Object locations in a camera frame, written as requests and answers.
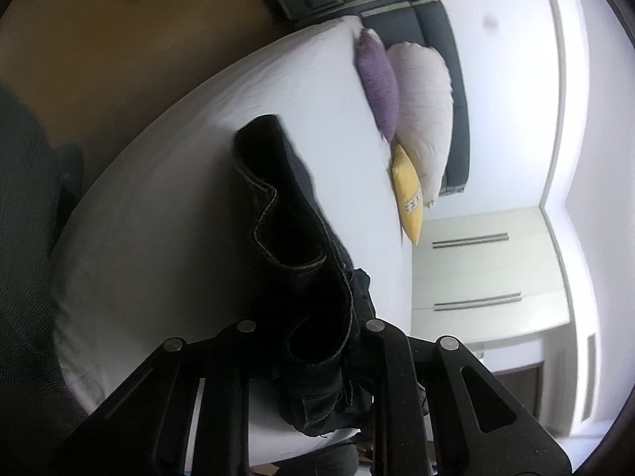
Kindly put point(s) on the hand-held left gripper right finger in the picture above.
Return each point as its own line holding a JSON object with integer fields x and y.
{"x": 392, "y": 382}

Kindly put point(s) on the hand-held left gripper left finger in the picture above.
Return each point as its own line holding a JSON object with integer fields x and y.
{"x": 233, "y": 382}

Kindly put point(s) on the black pants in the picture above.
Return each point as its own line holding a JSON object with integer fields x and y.
{"x": 287, "y": 238}

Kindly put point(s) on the white wardrobe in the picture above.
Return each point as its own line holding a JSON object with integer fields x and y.
{"x": 496, "y": 267}

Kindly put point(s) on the bed with white sheet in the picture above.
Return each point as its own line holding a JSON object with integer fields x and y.
{"x": 149, "y": 238}

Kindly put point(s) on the yellow cushion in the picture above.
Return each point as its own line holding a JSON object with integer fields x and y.
{"x": 408, "y": 193}

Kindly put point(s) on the person's dark grey clothing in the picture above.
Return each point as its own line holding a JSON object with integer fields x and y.
{"x": 25, "y": 258}

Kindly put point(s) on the dark grey upholstered headboard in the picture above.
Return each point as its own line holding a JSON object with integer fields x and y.
{"x": 459, "y": 124}

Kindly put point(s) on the large white pillow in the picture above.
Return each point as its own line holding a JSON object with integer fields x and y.
{"x": 426, "y": 109}

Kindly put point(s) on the purple cushion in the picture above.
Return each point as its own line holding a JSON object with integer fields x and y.
{"x": 379, "y": 84}

